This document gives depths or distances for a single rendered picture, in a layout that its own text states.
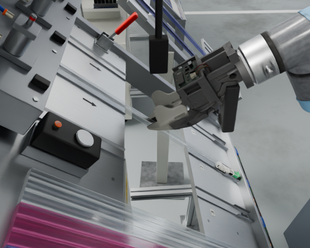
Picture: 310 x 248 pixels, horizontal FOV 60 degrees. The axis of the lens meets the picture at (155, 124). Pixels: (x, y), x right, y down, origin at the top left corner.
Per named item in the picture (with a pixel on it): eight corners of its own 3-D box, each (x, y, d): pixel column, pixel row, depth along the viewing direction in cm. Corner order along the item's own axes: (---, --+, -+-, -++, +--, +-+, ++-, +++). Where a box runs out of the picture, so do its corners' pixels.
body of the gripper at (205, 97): (168, 69, 50) (228, 34, 46) (189, 98, 55) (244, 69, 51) (172, 94, 45) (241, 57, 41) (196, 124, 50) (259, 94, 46)
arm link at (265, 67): (267, 58, 50) (285, 84, 44) (244, 71, 52) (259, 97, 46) (254, 26, 45) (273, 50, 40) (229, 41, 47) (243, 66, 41)
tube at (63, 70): (233, 174, 70) (237, 172, 70) (235, 178, 69) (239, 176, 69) (56, 66, 45) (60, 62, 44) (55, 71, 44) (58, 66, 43)
